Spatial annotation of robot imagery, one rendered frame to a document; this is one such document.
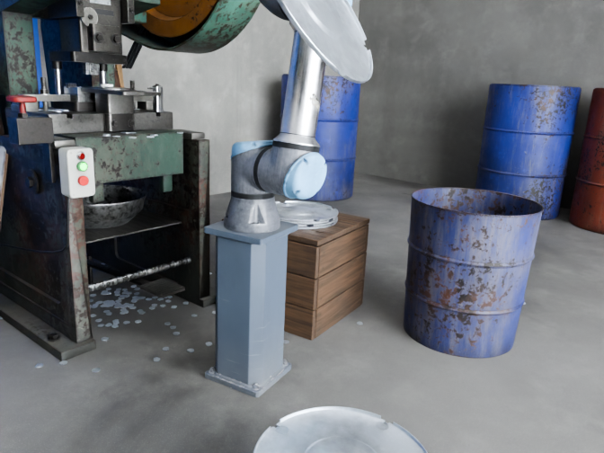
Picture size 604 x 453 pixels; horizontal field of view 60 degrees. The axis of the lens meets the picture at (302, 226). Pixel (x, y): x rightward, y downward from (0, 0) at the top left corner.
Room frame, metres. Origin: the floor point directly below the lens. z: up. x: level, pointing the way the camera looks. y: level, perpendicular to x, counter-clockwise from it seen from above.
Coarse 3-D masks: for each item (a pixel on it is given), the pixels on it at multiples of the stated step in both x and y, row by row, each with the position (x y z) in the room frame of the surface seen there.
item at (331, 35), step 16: (288, 0) 0.81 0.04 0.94; (304, 0) 0.85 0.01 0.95; (320, 0) 0.91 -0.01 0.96; (336, 0) 1.01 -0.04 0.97; (288, 16) 0.78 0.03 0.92; (304, 16) 0.83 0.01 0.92; (320, 16) 0.87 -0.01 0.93; (336, 16) 0.94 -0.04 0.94; (352, 16) 1.04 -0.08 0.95; (304, 32) 0.78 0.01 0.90; (320, 32) 0.85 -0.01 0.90; (336, 32) 0.89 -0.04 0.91; (352, 32) 0.99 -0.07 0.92; (320, 48) 0.81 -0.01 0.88; (336, 48) 0.87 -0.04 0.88; (352, 48) 0.94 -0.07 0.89; (352, 64) 0.90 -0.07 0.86; (368, 64) 0.96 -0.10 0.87; (352, 80) 0.85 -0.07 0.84
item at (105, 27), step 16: (96, 0) 1.76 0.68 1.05; (112, 0) 1.81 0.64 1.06; (96, 16) 1.75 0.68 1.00; (112, 16) 1.81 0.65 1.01; (64, 32) 1.77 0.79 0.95; (80, 32) 1.72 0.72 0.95; (96, 32) 1.72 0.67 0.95; (112, 32) 1.77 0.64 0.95; (64, 48) 1.78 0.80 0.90; (80, 48) 1.72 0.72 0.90; (96, 48) 1.72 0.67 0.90; (112, 48) 1.77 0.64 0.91
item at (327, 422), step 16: (288, 416) 0.81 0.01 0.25; (304, 416) 0.82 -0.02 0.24; (320, 416) 0.82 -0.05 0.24; (336, 416) 0.83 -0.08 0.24; (352, 416) 0.83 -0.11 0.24; (368, 416) 0.83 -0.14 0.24; (272, 432) 0.77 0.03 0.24; (288, 432) 0.77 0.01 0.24; (304, 432) 0.78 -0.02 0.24; (320, 432) 0.78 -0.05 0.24; (336, 432) 0.78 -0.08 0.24; (352, 432) 0.78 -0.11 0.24; (368, 432) 0.79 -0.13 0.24; (384, 432) 0.79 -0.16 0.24; (400, 432) 0.79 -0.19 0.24; (256, 448) 0.73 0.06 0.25; (272, 448) 0.73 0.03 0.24; (288, 448) 0.74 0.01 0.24; (304, 448) 0.74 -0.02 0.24; (320, 448) 0.73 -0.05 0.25; (336, 448) 0.73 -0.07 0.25; (352, 448) 0.74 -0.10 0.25; (368, 448) 0.74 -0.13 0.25; (384, 448) 0.75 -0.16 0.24; (400, 448) 0.75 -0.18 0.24; (416, 448) 0.75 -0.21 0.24
